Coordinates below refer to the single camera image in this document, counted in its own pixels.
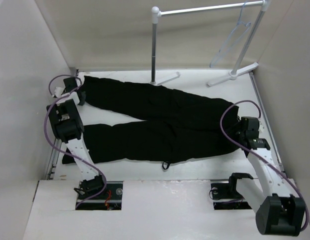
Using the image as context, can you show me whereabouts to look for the black trousers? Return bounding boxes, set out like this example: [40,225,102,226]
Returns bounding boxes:
[61,75,246,171]

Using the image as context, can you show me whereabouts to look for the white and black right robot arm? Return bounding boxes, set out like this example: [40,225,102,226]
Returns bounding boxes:
[226,117,306,237]

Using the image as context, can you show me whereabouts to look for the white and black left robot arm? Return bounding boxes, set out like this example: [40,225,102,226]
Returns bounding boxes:
[43,74,107,202]

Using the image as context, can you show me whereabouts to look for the pale blue clothes hanger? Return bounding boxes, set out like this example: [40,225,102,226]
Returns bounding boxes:
[209,0,252,68]

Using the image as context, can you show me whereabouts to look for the white metal clothes rack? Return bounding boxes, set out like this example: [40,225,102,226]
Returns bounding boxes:
[150,0,271,87]

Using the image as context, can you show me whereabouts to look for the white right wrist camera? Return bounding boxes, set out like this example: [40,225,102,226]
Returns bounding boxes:
[258,121,265,133]

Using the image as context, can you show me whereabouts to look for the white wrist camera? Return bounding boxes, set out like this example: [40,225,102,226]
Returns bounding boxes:
[258,121,265,133]
[52,87,65,99]

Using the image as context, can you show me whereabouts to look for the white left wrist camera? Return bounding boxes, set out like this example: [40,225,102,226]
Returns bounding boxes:
[52,87,65,99]

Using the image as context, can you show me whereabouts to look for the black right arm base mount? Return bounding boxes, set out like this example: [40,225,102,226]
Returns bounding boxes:
[208,181,252,211]

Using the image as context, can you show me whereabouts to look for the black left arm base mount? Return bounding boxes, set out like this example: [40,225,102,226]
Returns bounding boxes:
[75,181,124,211]

